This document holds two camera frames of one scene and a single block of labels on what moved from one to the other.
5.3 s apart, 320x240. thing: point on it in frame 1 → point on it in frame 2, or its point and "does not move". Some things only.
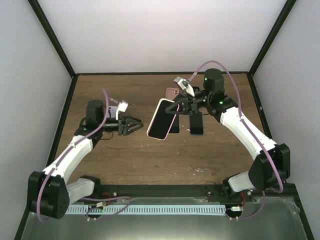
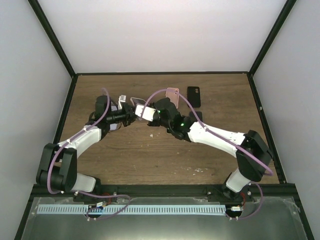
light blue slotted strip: [149, 209] does not move
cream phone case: [161, 122] → [135, 100]
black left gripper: [124, 130] → [129, 111]
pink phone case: [171, 93] does not move
